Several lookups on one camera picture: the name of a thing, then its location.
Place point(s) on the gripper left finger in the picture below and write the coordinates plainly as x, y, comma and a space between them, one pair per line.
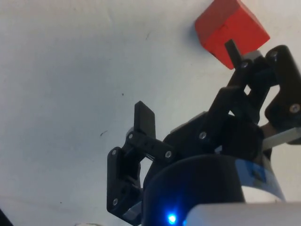
120, 174

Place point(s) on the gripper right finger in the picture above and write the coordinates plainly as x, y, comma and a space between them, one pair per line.
287, 89

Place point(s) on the red cube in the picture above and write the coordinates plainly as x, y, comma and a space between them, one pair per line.
225, 21

